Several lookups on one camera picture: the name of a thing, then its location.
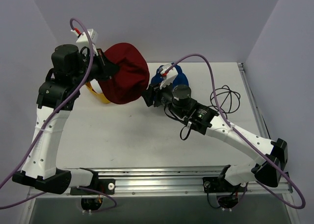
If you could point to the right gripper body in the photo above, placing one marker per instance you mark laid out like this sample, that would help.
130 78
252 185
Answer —
152 96

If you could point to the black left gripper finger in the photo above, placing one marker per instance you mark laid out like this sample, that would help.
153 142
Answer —
110 73
108 65

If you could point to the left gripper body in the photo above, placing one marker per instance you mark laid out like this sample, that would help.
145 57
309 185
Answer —
103 67

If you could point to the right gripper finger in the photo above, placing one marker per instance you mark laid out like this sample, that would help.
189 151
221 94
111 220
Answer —
148 96
153 88

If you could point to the blue bucket hat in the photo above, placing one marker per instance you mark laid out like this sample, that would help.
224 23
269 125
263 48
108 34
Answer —
180 78

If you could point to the dark red hat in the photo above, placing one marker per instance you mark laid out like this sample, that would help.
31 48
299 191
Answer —
133 77

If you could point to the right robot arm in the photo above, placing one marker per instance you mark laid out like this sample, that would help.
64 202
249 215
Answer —
269 157

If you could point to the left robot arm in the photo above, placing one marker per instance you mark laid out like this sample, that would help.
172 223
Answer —
72 68

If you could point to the yellow bin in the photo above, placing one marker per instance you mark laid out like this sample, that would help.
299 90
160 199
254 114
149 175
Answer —
95 89

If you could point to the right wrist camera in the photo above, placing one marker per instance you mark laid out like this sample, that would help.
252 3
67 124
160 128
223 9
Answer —
168 74

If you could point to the black wire hat stand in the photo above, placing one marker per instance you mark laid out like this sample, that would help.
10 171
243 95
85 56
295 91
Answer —
228 99

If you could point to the aluminium rail frame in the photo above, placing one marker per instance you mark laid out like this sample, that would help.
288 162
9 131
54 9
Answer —
157 175

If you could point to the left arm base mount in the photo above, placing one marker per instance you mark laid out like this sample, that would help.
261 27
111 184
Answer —
106 186

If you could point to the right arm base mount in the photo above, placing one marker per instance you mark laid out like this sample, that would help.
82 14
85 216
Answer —
213 184

